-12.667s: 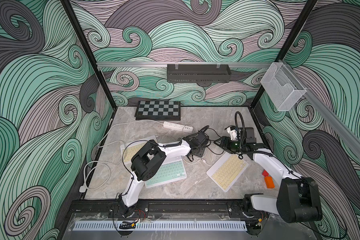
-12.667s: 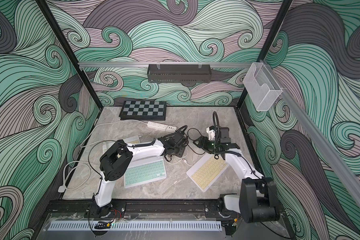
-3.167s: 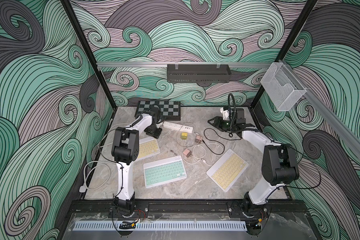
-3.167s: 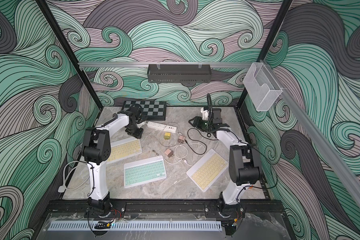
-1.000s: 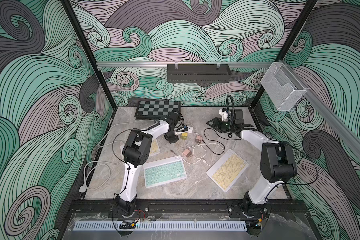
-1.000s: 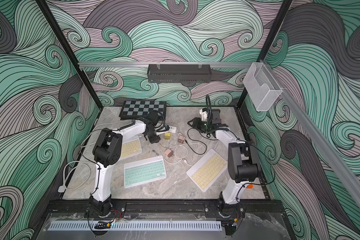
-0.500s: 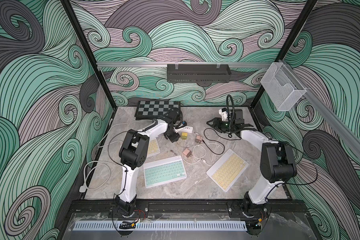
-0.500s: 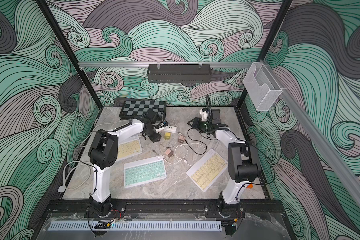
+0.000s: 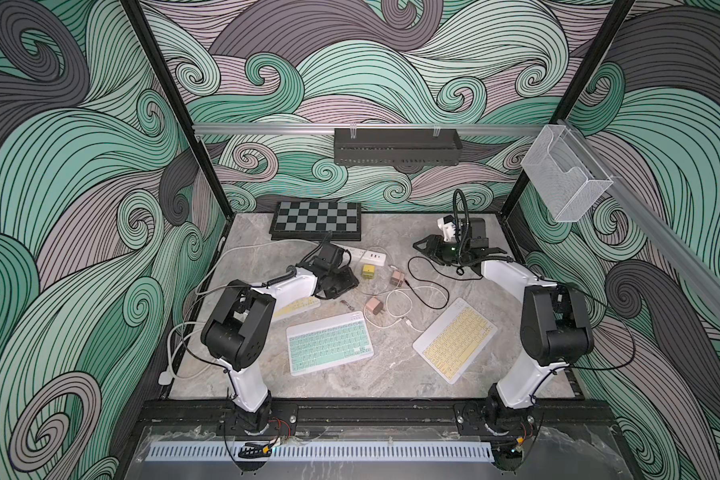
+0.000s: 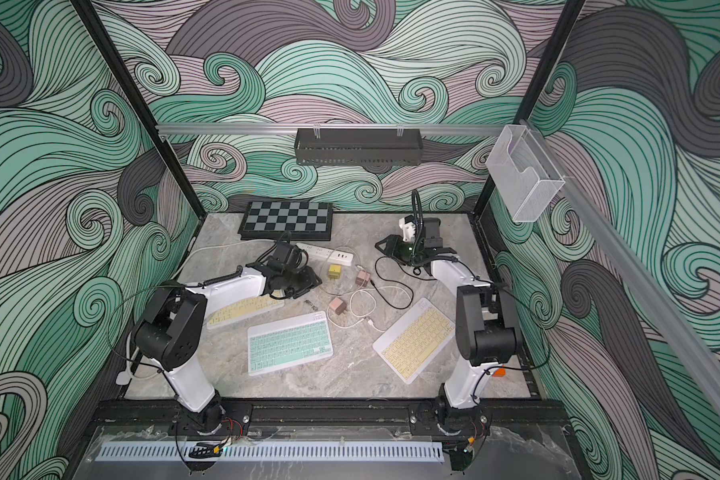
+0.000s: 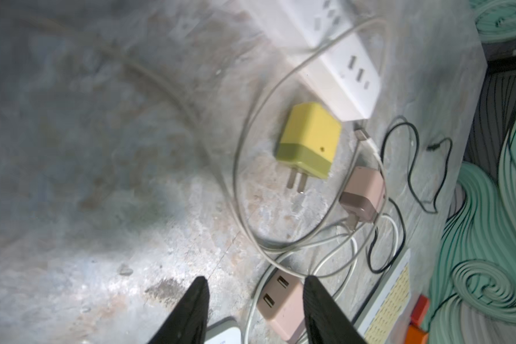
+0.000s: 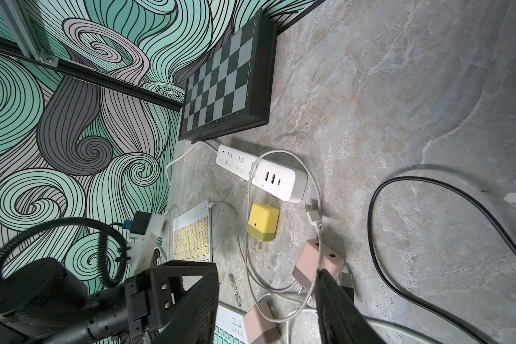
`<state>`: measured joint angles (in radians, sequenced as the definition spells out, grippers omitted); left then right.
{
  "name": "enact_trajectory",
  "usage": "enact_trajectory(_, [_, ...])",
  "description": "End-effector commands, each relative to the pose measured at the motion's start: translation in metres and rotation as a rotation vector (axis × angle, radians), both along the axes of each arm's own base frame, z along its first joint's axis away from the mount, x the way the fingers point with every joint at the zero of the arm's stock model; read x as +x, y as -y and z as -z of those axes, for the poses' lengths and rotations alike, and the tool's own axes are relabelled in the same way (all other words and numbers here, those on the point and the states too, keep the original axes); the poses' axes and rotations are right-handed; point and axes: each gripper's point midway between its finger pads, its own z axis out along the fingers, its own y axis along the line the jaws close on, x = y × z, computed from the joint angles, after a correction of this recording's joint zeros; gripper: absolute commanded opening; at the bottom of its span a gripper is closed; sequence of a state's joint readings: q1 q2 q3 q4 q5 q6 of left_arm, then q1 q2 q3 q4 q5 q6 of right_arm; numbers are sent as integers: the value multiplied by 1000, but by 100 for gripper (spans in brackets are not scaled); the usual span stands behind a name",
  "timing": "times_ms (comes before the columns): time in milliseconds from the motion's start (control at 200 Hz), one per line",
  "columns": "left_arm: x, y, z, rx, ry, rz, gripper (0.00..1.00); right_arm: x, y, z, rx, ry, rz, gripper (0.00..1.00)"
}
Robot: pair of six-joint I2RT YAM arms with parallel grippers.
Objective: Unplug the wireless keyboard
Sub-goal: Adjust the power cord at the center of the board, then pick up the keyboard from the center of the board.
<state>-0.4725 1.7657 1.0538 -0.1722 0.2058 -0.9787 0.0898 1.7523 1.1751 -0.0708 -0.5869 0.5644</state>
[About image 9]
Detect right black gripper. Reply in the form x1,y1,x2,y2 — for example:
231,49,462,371
418,235,471,266

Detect black charging cable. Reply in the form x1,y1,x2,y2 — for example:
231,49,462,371
406,256,487,312

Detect yellow charger adapter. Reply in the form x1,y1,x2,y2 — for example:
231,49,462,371
361,264,377,280

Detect white power strip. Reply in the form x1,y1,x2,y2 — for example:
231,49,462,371
341,245,387,266

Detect yellow keyboard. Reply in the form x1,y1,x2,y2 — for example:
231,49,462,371
413,298,498,384
272,296,321,322

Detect pink charger adapter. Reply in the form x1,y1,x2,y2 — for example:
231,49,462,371
390,270,406,288
365,297,384,315

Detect green wireless keyboard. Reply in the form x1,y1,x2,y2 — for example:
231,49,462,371
286,311,374,376

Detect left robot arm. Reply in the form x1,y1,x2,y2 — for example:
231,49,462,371
200,242,359,413

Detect black chessboard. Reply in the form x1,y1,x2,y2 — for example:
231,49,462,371
269,200,362,241

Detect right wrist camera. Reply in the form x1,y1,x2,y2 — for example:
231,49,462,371
437,215,459,244

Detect black wall tray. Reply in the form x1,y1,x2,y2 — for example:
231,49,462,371
333,127,463,173

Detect clear plastic wall bin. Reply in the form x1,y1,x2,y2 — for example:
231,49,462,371
521,124,613,223

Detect white slotted cable duct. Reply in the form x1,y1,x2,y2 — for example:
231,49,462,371
145,441,494,463

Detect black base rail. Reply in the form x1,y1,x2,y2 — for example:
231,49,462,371
137,398,614,438

